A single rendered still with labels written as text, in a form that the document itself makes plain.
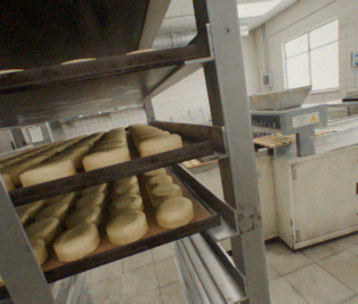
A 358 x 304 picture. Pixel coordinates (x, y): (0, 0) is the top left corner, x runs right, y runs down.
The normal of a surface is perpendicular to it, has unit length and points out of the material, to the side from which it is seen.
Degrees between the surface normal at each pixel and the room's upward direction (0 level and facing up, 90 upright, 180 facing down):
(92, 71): 90
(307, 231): 90
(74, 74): 90
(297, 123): 90
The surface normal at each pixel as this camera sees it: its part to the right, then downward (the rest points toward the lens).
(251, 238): 0.25, 0.18
